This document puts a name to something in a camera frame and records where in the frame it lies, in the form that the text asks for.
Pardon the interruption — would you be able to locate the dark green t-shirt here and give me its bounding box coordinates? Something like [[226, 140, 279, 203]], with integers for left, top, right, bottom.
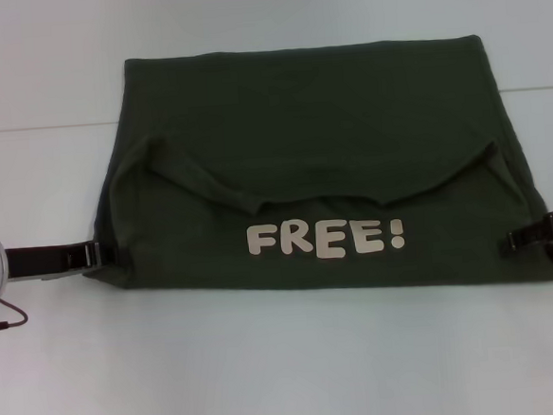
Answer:
[[68, 27, 553, 317]]

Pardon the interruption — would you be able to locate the left arm cable with plug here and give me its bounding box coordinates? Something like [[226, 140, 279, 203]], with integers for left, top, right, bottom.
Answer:
[[0, 294, 32, 334]]

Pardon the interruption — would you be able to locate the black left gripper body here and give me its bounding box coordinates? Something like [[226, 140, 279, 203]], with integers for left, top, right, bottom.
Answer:
[[4, 240, 104, 285]]

